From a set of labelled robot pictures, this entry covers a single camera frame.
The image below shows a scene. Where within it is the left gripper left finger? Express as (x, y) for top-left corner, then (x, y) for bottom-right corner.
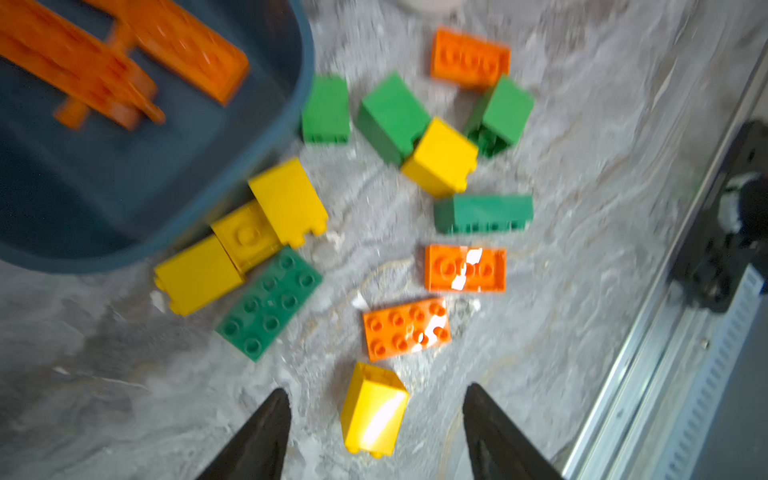
(197, 388), (292, 480)

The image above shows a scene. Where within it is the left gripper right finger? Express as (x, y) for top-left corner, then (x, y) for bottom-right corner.
(462, 383), (563, 480)

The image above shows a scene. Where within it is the yellow lego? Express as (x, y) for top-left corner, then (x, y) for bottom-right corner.
(340, 363), (410, 459)

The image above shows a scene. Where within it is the orange lego brick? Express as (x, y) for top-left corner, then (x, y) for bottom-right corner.
(429, 28), (511, 89)
(424, 245), (507, 293)
(85, 0), (249, 106)
(363, 297), (452, 362)

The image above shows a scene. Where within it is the long orange lego plate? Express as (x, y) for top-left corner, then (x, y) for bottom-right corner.
(1, 1), (165, 130)

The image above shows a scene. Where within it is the dark green flat lego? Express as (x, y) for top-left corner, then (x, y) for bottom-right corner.
(216, 247), (323, 361)

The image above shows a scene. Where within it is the yellow lego brick upper left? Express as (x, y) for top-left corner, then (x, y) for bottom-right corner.
(154, 235), (245, 316)

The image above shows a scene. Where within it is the yellow lego brick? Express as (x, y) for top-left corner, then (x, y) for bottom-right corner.
(154, 235), (245, 316)
(401, 117), (479, 198)
(248, 158), (329, 249)

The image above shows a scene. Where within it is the yellow flat lego stud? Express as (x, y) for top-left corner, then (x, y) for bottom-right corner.
(211, 200), (283, 274)

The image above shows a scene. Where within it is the green long lego brick lower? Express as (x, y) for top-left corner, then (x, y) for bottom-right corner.
(434, 194), (534, 235)

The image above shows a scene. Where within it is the yellow lego brick upper centre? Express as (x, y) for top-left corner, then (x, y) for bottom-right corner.
(248, 158), (329, 249)

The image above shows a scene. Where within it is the yellow lego brick centre right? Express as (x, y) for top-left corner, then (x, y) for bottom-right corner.
(401, 117), (479, 198)

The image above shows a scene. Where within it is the dark teal bin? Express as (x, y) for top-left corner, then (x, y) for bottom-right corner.
(1, 1), (314, 274)

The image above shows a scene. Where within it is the green lego brick right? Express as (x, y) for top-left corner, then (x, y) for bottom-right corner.
(464, 76), (535, 159)

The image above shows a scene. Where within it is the aluminium front rail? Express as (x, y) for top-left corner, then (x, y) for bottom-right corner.
(562, 56), (767, 479)

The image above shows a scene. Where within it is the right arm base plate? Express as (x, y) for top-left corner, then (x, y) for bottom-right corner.
(671, 120), (767, 313)

